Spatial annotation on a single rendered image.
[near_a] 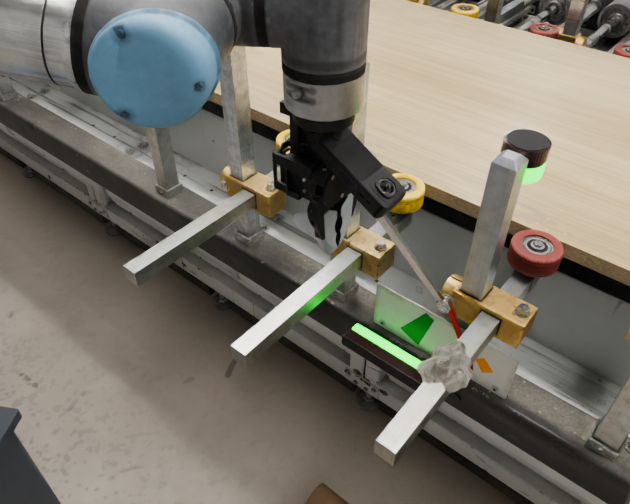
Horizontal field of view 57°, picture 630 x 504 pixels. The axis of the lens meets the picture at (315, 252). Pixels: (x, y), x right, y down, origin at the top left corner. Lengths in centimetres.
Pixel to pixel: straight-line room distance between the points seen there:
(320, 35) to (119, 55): 20
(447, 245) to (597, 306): 29
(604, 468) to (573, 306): 29
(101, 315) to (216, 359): 46
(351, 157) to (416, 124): 59
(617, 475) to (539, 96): 81
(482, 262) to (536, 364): 37
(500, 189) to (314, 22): 33
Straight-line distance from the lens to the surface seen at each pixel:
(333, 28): 58
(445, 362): 80
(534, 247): 96
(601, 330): 114
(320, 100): 61
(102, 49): 47
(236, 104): 104
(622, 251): 101
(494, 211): 79
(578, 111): 138
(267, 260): 118
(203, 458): 173
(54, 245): 249
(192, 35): 47
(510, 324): 89
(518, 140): 80
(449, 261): 119
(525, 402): 101
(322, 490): 157
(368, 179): 65
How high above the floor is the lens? 150
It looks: 42 degrees down
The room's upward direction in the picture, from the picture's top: straight up
